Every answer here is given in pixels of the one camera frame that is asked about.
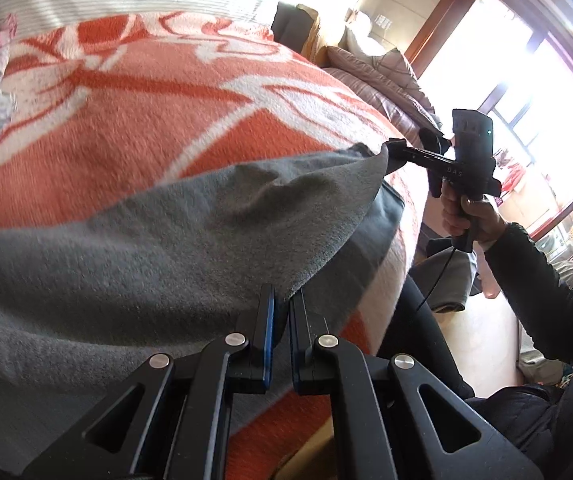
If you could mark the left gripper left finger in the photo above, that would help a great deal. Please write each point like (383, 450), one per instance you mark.
(170, 418)

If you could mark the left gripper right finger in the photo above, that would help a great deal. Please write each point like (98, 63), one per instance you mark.
(393, 419)

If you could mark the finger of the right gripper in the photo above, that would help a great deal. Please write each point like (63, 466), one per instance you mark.
(434, 141)
(396, 157)

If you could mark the grey sweat pants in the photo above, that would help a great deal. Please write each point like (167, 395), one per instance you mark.
(172, 268)

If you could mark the right forearm dark sleeve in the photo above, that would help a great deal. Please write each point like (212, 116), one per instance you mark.
(542, 302)

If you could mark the person's right hand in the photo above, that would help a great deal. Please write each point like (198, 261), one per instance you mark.
(479, 217)

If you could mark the pink quilted duvet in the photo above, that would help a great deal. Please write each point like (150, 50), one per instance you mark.
(388, 83)

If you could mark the orange white patterned blanket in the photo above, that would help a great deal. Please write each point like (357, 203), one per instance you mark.
(111, 108)

